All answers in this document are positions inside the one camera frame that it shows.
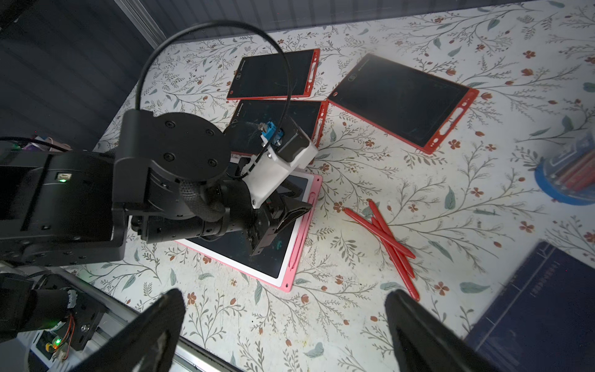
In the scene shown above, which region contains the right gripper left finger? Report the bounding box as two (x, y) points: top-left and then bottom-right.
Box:
(73, 289), (186, 372)

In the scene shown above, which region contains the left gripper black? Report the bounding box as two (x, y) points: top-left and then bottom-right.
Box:
(139, 180), (312, 256)

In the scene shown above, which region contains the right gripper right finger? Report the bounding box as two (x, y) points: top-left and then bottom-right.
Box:
(385, 290), (496, 371)

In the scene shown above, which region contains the pink stylus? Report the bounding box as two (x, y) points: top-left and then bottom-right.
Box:
(288, 176), (322, 276)

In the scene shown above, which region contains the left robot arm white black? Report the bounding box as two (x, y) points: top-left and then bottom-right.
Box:
(1, 109), (311, 267)

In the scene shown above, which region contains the pink white writing tablet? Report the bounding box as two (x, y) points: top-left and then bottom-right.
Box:
(174, 169), (324, 293)

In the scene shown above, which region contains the red stylus lower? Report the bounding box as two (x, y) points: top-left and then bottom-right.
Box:
(383, 242), (420, 302)

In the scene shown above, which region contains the red stylus upper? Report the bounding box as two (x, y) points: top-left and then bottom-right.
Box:
(343, 209), (416, 259)

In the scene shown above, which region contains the red tablet middle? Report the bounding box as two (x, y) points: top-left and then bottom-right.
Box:
(222, 99), (330, 161)

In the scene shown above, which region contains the red tablet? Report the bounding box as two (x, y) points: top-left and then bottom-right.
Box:
(222, 99), (330, 161)
(328, 54), (479, 155)
(227, 49), (321, 101)

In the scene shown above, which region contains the red tablet back left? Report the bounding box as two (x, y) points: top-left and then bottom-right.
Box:
(227, 49), (321, 101)

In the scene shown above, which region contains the red tablet back right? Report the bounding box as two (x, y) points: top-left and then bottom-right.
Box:
(328, 54), (479, 155)

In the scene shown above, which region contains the dark blue book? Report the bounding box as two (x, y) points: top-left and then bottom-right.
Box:
(465, 242), (594, 371)

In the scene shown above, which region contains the clear tube of colour pencils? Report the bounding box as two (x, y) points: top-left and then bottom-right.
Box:
(535, 128), (594, 206)

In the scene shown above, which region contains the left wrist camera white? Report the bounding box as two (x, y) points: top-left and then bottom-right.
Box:
(240, 120), (319, 209)

